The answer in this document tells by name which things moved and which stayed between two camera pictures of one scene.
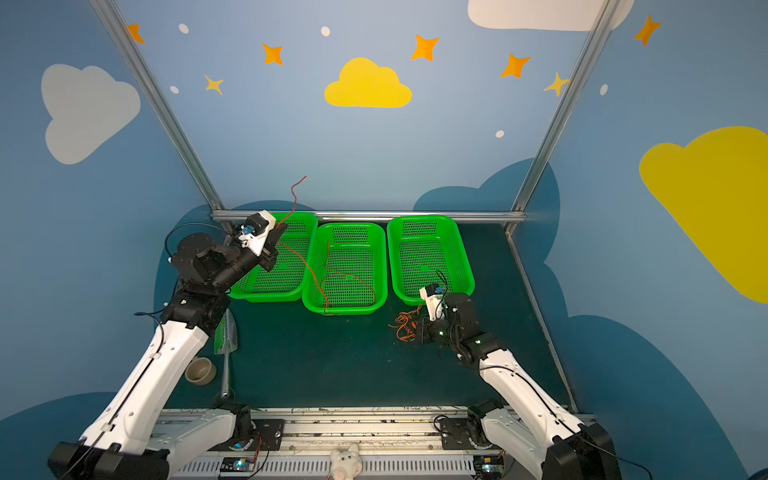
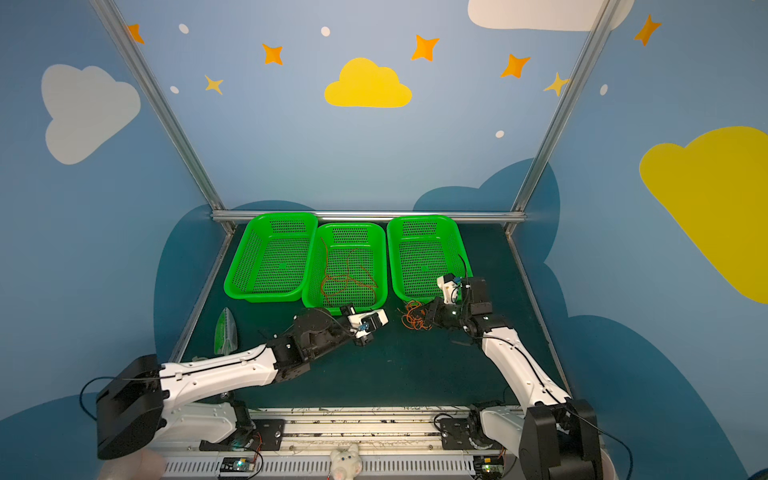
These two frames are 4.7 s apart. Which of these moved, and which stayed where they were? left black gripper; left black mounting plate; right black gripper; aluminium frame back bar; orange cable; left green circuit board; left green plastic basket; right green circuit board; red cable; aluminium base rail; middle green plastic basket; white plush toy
Moved: red cable; right black gripper; left black gripper; orange cable
Stayed: right green circuit board; white plush toy; left green plastic basket; aluminium frame back bar; middle green plastic basket; left black mounting plate; left green circuit board; aluminium base rail
